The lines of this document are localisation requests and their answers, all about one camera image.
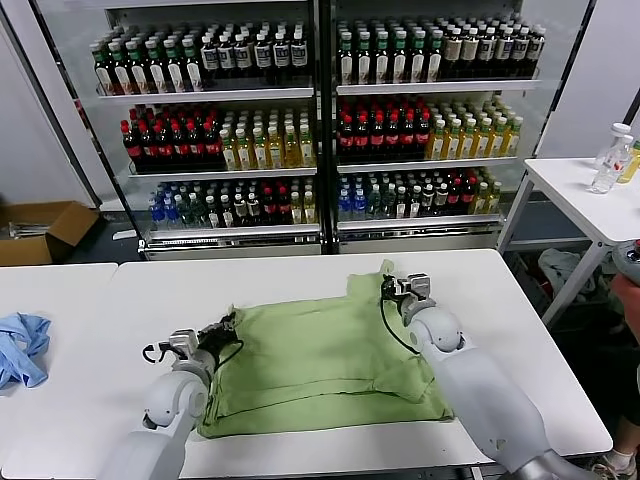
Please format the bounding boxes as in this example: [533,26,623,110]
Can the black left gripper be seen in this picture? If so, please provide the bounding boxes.
[198,312,243,354]

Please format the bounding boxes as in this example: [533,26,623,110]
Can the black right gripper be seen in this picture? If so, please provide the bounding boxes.
[380,273,412,309]

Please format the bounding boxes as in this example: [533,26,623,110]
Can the light green polo shirt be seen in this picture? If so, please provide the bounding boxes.
[197,258,455,440]

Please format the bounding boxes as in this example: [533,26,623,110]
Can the grey remote controller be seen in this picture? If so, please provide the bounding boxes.
[612,239,640,287]

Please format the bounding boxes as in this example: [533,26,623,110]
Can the person's hand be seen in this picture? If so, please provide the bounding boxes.
[610,275,640,346]

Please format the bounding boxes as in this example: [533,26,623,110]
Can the glass door beverage cooler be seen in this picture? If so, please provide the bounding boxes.
[323,0,545,255]
[93,0,325,262]

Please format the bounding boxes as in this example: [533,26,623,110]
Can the white cooler shelf board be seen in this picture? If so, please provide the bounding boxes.
[145,223,321,240]
[127,167,318,180]
[95,88,315,103]
[335,214,503,233]
[335,156,518,175]
[334,79,541,98]

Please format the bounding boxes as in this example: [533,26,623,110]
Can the red cap cola bottle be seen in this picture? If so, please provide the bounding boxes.
[368,114,386,160]
[260,187,277,226]
[336,114,355,161]
[274,186,292,226]
[414,112,432,159]
[139,124,159,172]
[122,124,144,172]
[445,178,462,217]
[171,123,191,171]
[188,122,207,171]
[155,123,175,172]
[459,177,476,216]
[352,114,371,161]
[384,113,401,160]
[204,121,223,171]
[399,113,417,160]

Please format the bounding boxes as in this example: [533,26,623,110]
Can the yellow green tea bottle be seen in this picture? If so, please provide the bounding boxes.
[428,120,446,160]
[502,116,522,158]
[487,117,505,158]
[443,119,460,160]
[473,118,490,159]
[458,118,475,159]

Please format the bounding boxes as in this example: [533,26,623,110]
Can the pale grey cloth pile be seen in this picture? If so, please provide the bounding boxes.
[535,247,596,306]

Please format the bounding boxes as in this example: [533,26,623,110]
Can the white side table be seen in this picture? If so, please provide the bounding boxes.
[493,157,640,327]

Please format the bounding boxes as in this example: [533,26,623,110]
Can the brown cardboard box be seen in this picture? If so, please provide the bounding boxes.
[0,200,100,266]

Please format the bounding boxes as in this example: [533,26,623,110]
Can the crumpled light blue cloth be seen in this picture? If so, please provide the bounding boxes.
[0,311,52,390]

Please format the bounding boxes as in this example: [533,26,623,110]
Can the grey green cloth pile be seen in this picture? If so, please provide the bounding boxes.
[597,257,621,321]

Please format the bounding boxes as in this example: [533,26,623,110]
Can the green cap white label bottle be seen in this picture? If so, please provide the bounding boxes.
[125,43,151,96]
[181,40,205,93]
[371,32,390,85]
[424,31,443,84]
[388,32,408,85]
[109,44,134,96]
[144,42,169,95]
[163,41,187,94]
[335,34,355,86]
[406,31,426,84]
[353,33,372,86]
[93,47,116,97]

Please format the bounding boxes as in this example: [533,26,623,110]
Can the bundle of metal rods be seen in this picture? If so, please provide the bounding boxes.
[0,221,51,243]

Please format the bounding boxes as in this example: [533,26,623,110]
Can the dark bottle beige label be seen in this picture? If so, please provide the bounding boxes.
[442,29,462,81]
[459,29,479,81]

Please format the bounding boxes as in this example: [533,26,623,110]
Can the clear bottle red label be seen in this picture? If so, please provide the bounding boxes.
[587,134,632,195]

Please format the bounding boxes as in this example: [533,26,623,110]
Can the dark bottle navy label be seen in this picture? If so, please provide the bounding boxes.
[289,32,308,85]
[199,37,220,86]
[525,26,545,79]
[510,27,529,79]
[476,28,495,80]
[216,36,237,86]
[234,35,255,85]
[493,28,512,80]
[253,34,273,85]
[271,33,291,85]

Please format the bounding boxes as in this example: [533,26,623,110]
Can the yellow drink bottle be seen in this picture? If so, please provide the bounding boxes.
[614,139,640,185]

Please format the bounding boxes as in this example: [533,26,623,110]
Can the open glass cooler door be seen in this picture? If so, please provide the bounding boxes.
[0,0,147,252]
[518,0,597,160]

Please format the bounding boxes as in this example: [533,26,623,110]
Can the clear bottle white cap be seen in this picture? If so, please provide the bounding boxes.
[592,123,631,170]

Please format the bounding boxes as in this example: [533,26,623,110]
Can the person's bare leg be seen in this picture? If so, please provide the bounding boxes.
[617,412,640,454]

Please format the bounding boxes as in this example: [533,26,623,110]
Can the person's sneaker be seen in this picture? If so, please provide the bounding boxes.
[592,448,635,480]

